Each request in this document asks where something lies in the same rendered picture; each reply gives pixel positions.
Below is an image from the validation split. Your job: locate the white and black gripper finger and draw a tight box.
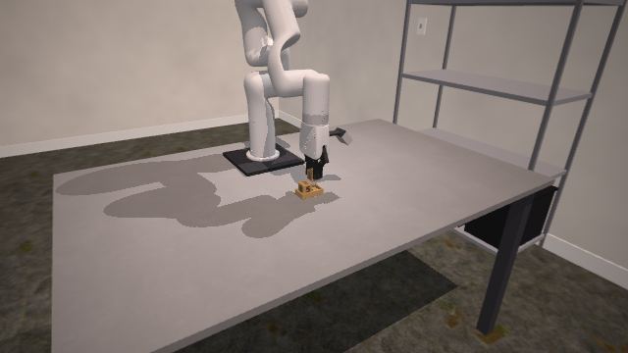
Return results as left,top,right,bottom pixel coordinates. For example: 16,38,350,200
304,154,314,174
313,145,329,179

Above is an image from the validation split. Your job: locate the wooden number cube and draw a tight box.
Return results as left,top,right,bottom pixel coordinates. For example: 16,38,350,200
298,180,312,194
307,168,320,181

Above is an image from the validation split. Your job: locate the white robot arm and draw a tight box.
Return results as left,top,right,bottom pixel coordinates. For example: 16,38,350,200
235,0,330,162

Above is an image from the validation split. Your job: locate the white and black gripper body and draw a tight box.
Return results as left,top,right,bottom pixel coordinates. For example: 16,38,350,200
299,122,330,160

